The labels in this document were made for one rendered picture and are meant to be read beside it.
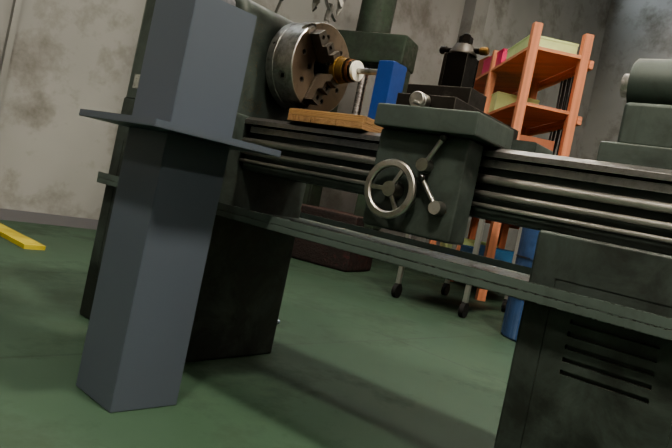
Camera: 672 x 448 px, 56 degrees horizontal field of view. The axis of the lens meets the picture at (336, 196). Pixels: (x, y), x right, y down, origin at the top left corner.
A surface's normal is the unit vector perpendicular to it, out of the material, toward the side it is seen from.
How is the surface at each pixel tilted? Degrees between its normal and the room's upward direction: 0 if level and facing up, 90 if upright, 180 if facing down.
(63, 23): 90
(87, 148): 90
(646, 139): 90
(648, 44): 90
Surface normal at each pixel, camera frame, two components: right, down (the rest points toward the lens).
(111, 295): -0.67, -0.14
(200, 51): 0.72, 0.15
